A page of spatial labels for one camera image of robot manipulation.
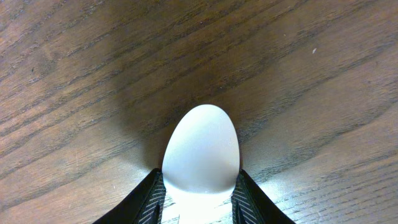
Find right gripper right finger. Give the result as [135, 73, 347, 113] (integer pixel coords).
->
[231, 169, 295, 224]

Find white spoon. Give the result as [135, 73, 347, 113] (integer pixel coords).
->
[162, 104, 240, 223]

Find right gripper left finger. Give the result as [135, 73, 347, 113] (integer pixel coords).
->
[94, 168, 166, 224]

